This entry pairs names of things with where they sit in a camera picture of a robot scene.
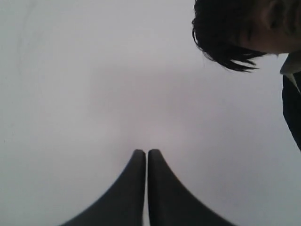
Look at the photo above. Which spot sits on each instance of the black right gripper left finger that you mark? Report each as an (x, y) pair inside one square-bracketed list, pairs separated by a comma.
[(122, 204)]

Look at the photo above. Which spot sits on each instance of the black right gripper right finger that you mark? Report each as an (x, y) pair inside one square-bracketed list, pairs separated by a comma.
[(170, 203)]

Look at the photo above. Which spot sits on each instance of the person with dark hair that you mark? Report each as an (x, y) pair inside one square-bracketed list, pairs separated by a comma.
[(233, 33)]

